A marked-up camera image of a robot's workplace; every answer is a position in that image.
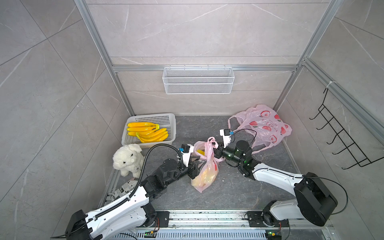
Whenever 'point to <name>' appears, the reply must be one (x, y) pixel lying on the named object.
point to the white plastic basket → (167, 121)
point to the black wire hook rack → (343, 148)
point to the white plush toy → (129, 158)
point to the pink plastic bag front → (208, 170)
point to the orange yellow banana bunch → (147, 132)
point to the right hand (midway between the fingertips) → (207, 144)
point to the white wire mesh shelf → (195, 80)
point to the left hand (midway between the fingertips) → (203, 157)
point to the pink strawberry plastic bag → (264, 125)
